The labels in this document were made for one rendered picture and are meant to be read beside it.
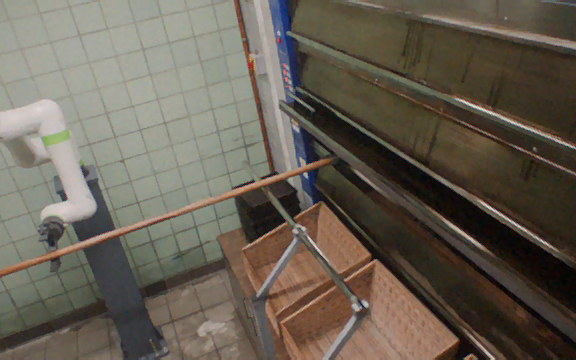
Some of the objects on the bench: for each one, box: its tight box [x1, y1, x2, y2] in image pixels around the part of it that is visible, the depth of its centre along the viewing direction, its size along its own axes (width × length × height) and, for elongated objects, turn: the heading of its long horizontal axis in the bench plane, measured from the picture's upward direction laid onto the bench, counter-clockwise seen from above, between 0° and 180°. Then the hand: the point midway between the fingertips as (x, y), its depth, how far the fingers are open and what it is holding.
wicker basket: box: [280, 259, 460, 360], centre depth 202 cm, size 49×56×28 cm
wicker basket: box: [241, 201, 371, 340], centre depth 253 cm, size 49×56×28 cm
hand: (48, 254), depth 203 cm, fingers open, 13 cm apart
